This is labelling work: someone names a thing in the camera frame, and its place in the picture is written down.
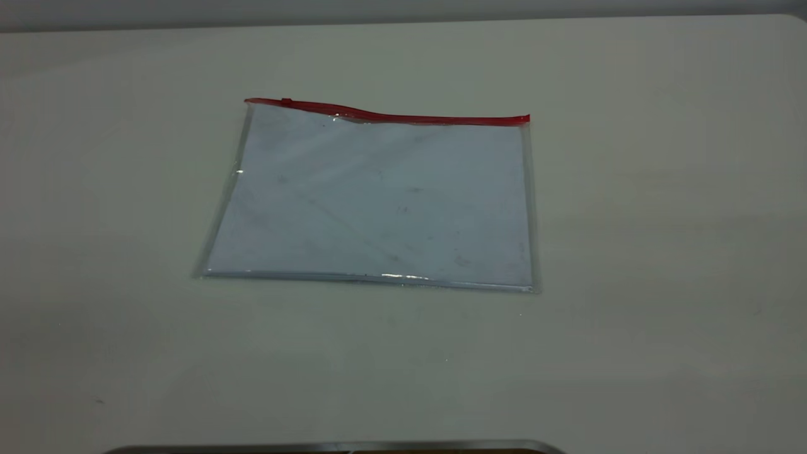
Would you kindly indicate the clear plastic zipper bag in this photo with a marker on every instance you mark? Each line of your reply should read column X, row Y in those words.
column 378, row 202

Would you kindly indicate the grey metal bar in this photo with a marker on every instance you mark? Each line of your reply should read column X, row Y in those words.
column 328, row 448

